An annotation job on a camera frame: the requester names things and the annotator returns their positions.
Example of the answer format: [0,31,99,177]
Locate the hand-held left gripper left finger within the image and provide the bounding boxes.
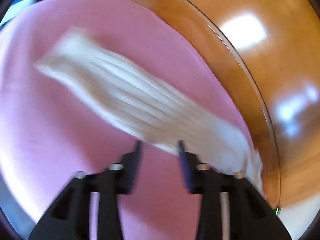
[28,140,143,240]

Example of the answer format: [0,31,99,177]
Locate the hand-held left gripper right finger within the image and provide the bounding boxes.
[177,141,292,240]

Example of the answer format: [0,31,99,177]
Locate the white knit garment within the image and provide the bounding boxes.
[34,27,264,194]

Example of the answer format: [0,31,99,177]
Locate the pink blanket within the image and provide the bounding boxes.
[0,0,253,240]

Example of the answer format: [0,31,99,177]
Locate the glossy wooden wardrobe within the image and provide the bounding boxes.
[85,0,320,220]

